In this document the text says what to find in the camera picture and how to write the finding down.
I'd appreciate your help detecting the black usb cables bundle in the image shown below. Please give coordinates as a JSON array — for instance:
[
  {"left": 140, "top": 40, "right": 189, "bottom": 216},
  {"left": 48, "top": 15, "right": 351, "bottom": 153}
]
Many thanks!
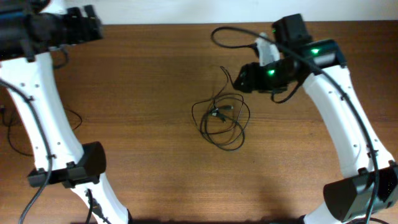
[{"left": 191, "top": 93, "right": 251, "bottom": 152}]

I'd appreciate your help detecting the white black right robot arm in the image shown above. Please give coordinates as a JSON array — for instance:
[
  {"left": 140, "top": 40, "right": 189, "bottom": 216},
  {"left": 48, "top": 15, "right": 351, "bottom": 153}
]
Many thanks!
[{"left": 233, "top": 14, "right": 397, "bottom": 223}]

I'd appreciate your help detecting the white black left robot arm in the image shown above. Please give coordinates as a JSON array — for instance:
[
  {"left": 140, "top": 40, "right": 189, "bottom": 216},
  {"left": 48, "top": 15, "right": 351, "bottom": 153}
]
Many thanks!
[{"left": 1, "top": 1, "right": 132, "bottom": 223}]

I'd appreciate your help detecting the long thin black usb cable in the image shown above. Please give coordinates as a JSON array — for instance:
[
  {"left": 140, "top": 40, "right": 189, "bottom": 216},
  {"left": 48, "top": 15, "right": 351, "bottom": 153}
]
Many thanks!
[{"left": 0, "top": 104, "right": 83, "bottom": 157}]

